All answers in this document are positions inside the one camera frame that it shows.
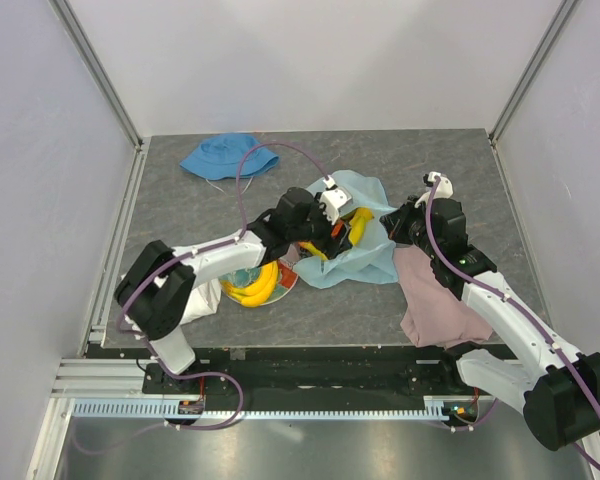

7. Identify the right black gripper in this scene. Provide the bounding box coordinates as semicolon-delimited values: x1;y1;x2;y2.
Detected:
381;194;441;259

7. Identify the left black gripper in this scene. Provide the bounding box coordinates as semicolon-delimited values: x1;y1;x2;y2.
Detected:
288;193;352;260

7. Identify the light blue plastic bag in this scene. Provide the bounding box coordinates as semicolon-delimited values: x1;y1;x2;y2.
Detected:
293;170;398;289

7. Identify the yellow banana bunch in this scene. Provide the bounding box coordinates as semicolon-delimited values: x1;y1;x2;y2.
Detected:
220;207;373;308

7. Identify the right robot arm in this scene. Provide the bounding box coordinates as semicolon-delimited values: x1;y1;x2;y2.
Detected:
380;196;600;451

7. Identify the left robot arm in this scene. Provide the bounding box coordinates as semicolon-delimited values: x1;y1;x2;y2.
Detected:
114;185;352;393

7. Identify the round fruit plate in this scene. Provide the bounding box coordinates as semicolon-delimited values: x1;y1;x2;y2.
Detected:
220;260;298;308

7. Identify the pink folded cloth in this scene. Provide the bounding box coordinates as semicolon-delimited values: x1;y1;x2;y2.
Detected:
393;246;493;348

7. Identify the blue bucket hat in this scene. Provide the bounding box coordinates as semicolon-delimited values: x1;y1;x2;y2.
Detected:
180;133;279;181

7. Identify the white printed t-shirt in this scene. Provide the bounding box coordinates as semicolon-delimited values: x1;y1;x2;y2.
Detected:
119;272;222;326

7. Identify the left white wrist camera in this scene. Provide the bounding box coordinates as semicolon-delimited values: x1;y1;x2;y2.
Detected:
318;175;352;225

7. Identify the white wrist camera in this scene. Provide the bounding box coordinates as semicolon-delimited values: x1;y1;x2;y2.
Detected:
318;175;352;225
415;171;454;208

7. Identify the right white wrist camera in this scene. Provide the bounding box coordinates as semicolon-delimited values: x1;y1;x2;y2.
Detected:
415;171;454;208

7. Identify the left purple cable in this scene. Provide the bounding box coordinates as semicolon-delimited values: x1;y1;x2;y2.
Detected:
115;140;331;381

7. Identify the purple cable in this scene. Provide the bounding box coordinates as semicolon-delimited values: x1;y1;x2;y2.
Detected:
423;174;600;476
115;140;331;381

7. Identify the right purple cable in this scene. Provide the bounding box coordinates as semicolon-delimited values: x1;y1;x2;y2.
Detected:
423;174;600;476

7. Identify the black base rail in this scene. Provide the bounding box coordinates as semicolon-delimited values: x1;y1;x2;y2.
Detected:
139;344;486;401

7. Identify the white slotted cable duct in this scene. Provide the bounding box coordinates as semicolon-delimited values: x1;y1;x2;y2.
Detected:
72;398;449;421

